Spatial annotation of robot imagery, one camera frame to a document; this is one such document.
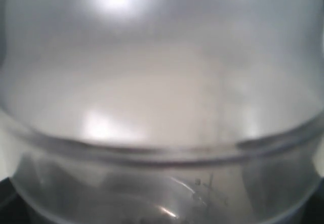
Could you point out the clear plastic shaker bottle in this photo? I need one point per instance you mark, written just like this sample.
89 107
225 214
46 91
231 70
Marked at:
163 111

